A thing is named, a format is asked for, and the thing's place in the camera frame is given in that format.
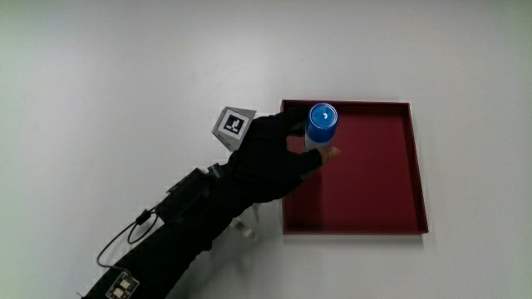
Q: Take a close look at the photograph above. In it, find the person's left hand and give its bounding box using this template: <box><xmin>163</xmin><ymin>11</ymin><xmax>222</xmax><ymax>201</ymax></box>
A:
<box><xmin>211</xmin><ymin>105</ymin><xmax>342</xmax><ymax>205</ymax></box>

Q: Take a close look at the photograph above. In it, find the blue capped bottle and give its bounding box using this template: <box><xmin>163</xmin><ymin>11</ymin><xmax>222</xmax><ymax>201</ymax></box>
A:
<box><xmin>303</xmin><ymin>102</ymin><xmax>340</xmax><ymax>152</ymax></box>

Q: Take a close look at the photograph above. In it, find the red square plate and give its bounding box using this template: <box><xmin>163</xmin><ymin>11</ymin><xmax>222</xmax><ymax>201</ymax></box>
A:
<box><xmin>280</xmin><ymin>99</ymin><xmax>430</xmax><ymax>237</ymax></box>

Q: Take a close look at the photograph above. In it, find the person's left forearm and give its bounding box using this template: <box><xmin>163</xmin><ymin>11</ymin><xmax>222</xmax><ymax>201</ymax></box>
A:
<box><xmin>81</xmin><ymin>164</ymin><xmax>259</xmax><ymax>299</ymax></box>

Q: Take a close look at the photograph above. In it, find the black wrist sensor module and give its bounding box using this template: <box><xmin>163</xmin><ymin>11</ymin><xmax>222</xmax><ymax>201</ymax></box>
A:
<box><xmin>155</xmin><ymin>167</ymin><xmax>214</xmax><ymax>226</ymax></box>

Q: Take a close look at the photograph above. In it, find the small circuit board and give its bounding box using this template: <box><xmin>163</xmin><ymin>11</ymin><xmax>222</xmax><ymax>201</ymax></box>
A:
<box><xmin>105</xmin><ymin>270</ymin><xmax>140</xmax><ymax>299</ymax></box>

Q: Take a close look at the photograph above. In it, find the white strap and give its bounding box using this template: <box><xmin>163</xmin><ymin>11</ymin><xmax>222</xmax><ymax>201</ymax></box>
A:
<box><xmin>229</xmin><ymin>203</ymin><xmax>262</xmax><ymax>243</ymax></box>

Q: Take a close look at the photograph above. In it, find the black cable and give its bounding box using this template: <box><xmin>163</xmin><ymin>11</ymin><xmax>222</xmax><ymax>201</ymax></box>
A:
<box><xmin>96</xmin><ymin>208</ymin><xmax>160</xmax><ymax>273</ymax></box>

